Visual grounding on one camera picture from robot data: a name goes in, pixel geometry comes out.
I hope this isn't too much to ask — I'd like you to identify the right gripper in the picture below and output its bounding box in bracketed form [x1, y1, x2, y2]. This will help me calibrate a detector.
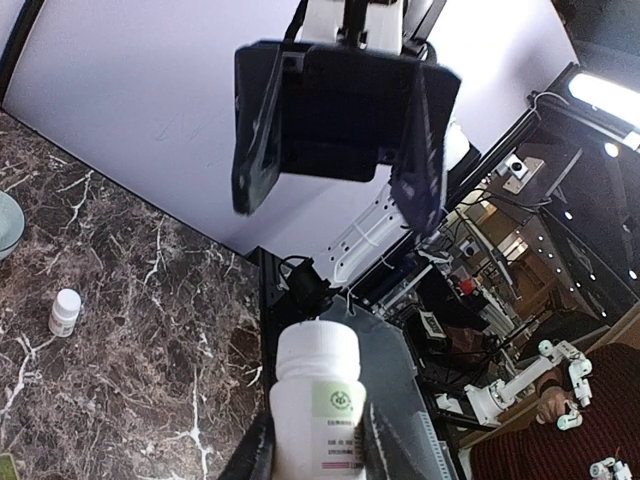
[231, 42, 461, 235]

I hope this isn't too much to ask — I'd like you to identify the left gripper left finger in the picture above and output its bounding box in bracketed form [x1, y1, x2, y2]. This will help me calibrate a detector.
[218, 412, 275, 480]

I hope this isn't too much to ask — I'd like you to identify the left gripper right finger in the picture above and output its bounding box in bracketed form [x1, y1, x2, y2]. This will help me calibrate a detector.
[361, 401, 420, 480]

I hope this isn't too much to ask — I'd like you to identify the white pill bottle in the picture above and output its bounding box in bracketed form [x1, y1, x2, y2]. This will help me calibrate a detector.
[269, 320, 367, 480]
[48, 288, 82, 338]

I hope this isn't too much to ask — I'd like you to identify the green weekly pill organizer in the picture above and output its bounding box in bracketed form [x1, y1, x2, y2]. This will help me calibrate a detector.
[0, 453, 19, 480]

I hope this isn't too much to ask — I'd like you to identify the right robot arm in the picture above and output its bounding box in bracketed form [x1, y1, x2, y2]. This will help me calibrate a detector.
[231, 1, 470, 288]

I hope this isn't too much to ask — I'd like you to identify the person in red sweater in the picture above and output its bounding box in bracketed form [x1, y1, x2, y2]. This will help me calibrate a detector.
[469, 342, 640, 480]

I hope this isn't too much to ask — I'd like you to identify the teal bowl right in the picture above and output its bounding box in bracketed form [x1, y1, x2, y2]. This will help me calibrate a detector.
[0, 192, 25, 260]

